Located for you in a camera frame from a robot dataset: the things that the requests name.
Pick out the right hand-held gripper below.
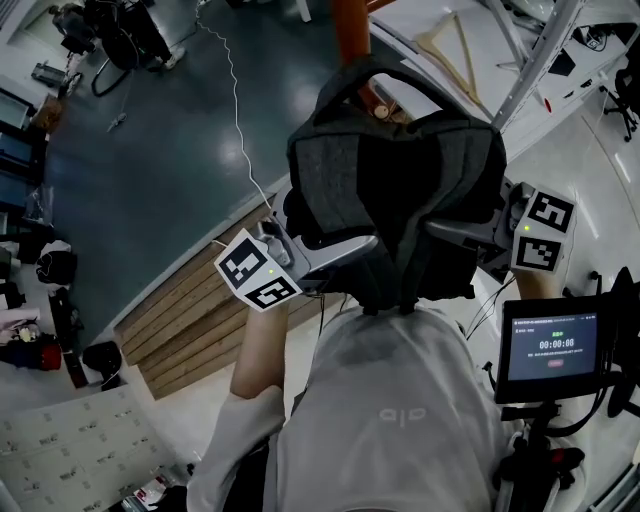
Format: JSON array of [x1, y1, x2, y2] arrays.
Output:
[[424, 182, 576, 281]]

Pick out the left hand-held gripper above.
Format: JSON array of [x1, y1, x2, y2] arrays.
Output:
[[214, 188, 380, 314]]

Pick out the dark grey backpack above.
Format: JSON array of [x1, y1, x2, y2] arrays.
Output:
[[287, 53, 509, 317]]

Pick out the person's left forearm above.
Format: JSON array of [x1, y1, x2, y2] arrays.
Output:
[[231, 298, 292, 402]]

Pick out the person's right forearm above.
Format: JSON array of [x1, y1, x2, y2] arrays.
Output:
[[513, 269, 565, 302]]

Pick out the black chest-mounted monitor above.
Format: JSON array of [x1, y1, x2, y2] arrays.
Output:
[[493, 294, 609, 405]]

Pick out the wooden plank platform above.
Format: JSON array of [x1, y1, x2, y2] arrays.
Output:
[[113, 203, 351, 401]]

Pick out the black office chair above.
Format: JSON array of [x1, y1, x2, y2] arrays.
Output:
[[561, 266, 640, 321], [598, 53, 640, 145]]

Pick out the white metal shelf unit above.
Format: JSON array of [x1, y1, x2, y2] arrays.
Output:
[[368, 0, 640, 137]]

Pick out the person's white shirt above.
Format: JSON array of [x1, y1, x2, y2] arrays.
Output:
[[186, 304, 522, 512]]

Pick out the black floor bag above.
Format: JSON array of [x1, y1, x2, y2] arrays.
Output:
[[81, 341, 124, 390]]

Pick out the black cantilever chair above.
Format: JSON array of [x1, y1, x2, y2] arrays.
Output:
[[89, 48, 137, 99]]

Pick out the black and white bag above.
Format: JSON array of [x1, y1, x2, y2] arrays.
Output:
[[34, 239, 79, 287]]

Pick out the clear plastic bag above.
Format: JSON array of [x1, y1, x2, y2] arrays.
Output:
[[24, 186, 55, 222]]

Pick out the brown box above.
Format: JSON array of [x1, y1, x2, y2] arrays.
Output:
[[31, 96, 64, 135]]

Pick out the red container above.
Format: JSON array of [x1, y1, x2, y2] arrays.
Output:
[[36, 342, 64, 372]]

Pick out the dark storage shelving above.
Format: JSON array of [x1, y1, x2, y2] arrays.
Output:
[[0, 86, 50, 212]]

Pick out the grey floor device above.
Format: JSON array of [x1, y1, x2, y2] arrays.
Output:
[[30, 60, 67, 87]]

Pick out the pink cloth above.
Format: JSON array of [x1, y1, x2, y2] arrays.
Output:
[[0, 307, 41, 346]]

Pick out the thin black floor cable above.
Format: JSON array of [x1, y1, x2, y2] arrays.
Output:
[[313, 292, 351, 341]]

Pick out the white wavy floor cable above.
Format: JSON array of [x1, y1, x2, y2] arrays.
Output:
[[193, 0, 275, 214]]

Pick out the wooden triangular frame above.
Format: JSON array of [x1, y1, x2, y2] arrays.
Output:
[[413, 11, 484, 107]]

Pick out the black monitor cables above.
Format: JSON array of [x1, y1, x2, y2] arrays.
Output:
[[547, 319, 626, 439]]

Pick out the black monitor mount with red knob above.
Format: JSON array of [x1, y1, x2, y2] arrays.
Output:
[[491, 403, 587, 512]]

